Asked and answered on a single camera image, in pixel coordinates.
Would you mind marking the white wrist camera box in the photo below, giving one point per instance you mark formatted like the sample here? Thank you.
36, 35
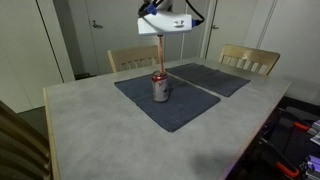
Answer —
163, 25

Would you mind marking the red plastic straw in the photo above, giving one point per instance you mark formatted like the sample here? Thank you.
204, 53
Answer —
161, 53

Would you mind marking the dark blue cloth placemat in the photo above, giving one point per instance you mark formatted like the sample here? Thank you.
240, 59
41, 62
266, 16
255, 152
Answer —
186, 106
213, 78

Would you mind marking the white room door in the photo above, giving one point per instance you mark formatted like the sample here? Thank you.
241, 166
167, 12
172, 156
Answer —
116, 33
233, 26

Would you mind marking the red and silver soda can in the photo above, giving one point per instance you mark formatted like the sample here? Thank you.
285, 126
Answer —
160, 90

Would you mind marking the light wooden slat-back chair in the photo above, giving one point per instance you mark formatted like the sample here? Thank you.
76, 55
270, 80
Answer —
133, 53
250, 55
20, 150

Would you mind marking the black and orange bar clamp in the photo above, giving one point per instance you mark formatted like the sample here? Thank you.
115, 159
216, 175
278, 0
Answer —
286, 170
301, 126

